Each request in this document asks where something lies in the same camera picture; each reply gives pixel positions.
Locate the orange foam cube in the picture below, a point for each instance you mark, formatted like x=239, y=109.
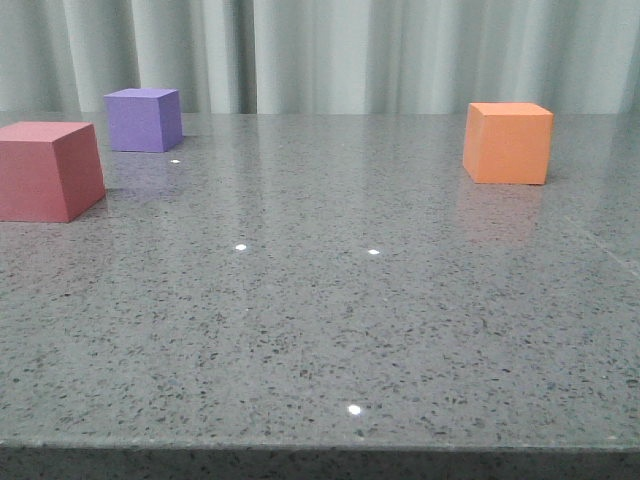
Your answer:
x=507, y=143

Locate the purple foam cube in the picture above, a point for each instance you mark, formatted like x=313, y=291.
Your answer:
x=144, y=119

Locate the red foam cube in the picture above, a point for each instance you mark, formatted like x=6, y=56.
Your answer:
x=50, y=171

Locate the pale green curtain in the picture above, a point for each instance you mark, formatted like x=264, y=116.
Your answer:
x=340, y=57

